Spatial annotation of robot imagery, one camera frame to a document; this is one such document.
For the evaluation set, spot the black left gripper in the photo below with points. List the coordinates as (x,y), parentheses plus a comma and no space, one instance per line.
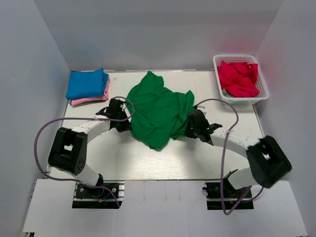
(127,126)

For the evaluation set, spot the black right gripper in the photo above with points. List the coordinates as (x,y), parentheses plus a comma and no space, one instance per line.
(188,133)

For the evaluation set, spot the green t shirt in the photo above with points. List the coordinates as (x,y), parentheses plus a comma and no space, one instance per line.
(159,114)

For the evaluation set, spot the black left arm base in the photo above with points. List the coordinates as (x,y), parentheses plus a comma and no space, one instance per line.
(87,198)

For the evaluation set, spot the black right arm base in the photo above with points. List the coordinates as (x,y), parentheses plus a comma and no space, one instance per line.
(231,196)

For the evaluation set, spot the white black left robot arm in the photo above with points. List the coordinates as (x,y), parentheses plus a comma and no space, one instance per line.
(69,149)

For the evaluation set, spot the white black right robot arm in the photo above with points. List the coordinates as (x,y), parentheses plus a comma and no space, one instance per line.
(267,162)

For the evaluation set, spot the folded blue t shirt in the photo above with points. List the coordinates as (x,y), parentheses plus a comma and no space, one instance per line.
(86,84)

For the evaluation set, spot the folded pink t shirt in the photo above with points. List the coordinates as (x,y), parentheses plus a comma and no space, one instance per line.
(104,97)

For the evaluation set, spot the white plastic basket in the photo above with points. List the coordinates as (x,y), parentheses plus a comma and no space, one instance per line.
(260,84)

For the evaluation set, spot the crumpled red t shirt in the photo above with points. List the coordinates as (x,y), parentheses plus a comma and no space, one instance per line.
(239,79)

